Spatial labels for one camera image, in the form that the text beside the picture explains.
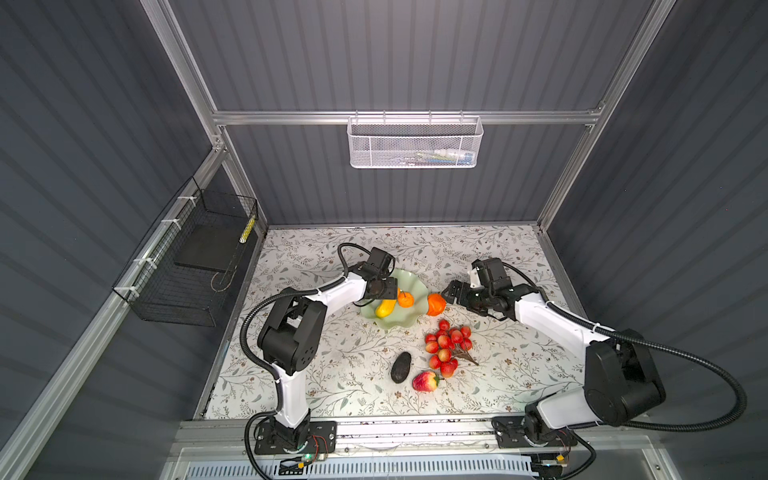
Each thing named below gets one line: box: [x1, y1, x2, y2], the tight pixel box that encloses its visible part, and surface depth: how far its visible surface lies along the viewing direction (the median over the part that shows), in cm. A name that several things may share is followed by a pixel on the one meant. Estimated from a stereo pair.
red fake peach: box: [412, 371, 441, 393], surface depth 81 cm
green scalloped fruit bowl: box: [361, 269, 430, 331], surface depth 97 cm
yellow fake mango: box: [375, 299, 397, 318], surface depth 95 cm
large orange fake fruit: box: [427, 293, 447, 317], surface depth 93 cm
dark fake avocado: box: [391, 351, 411, 384], surface depth 83 cm
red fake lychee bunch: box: [425, 319, 479, 378], surface depth 86 cm
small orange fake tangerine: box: [398, 288, 415, 308], surface depth 98 cm
